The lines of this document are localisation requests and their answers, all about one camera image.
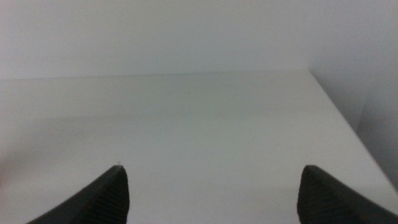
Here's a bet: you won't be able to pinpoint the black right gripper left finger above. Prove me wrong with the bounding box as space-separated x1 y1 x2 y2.
25 164 131 224

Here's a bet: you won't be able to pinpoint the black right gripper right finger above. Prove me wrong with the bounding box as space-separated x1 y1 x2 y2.
296 164 398 224

